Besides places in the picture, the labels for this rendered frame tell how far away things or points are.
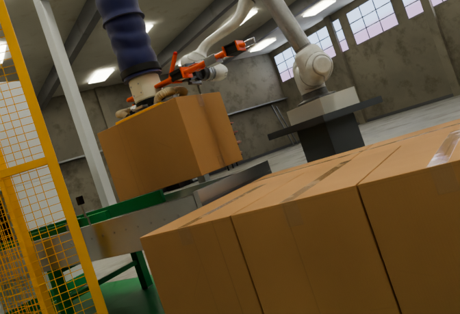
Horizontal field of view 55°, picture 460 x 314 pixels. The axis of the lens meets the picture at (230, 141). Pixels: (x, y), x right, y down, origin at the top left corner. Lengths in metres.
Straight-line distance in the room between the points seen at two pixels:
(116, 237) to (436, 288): 1.63
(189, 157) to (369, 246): 1.17
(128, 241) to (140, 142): 0.50
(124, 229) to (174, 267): 0.81
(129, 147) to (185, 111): 0.40
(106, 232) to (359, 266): 1.52
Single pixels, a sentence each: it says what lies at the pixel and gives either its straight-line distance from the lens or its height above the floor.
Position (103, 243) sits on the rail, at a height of 0.48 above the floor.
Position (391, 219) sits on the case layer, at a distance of 1.17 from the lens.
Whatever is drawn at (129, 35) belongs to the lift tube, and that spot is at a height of 1.48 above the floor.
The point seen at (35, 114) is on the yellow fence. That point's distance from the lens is 2.51.
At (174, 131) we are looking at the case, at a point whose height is 0.91.
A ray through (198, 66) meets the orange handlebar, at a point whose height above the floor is 1.18.
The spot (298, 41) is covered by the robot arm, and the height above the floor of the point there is 1.17.
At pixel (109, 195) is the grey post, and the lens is 5.36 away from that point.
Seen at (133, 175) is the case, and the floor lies 0.77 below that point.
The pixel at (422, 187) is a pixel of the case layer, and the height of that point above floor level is 0.50.
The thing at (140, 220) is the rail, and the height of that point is 0.55.
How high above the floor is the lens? 0.73
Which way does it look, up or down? 1 degrees up
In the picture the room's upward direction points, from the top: 19 degrees counter-clockwise
